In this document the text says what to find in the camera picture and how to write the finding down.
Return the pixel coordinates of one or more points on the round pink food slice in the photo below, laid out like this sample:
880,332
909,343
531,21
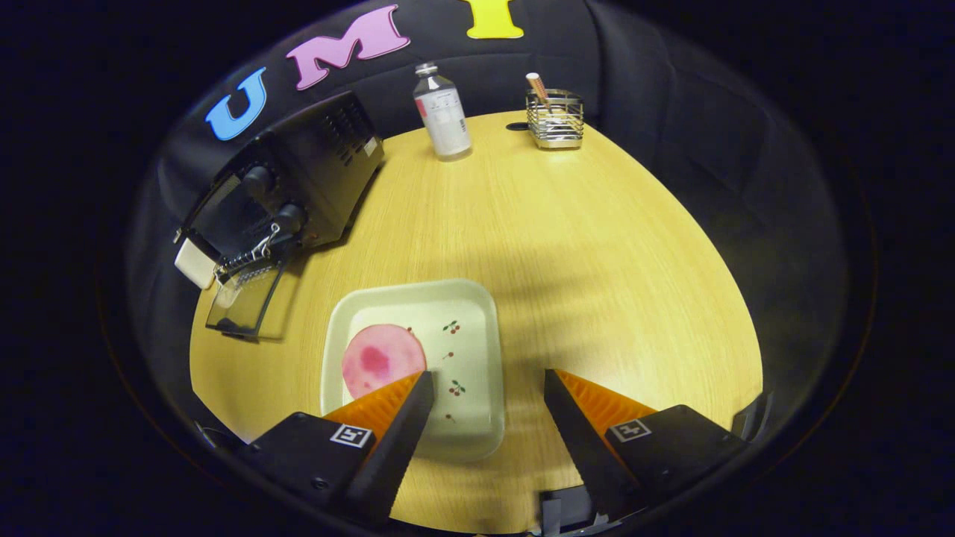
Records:
377,358

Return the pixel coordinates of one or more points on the pale green cherry-print plate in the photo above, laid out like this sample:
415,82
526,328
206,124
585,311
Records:
462,373

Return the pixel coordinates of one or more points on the wooden stick with pale tip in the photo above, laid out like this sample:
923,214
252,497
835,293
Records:
536,83

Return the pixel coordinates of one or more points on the clear bottle with white label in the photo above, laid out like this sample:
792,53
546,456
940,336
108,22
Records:
448,123

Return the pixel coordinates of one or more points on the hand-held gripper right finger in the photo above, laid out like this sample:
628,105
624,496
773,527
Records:
578,447

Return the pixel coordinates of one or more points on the black toaster oven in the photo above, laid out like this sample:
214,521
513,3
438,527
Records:
328,164

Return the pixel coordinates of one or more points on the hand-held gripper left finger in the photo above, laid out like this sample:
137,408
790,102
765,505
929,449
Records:
395,455

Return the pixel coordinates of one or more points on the white pop-up toaster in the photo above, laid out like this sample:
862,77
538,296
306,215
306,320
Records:
195,262

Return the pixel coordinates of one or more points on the black chair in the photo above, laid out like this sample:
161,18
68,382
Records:
753,418

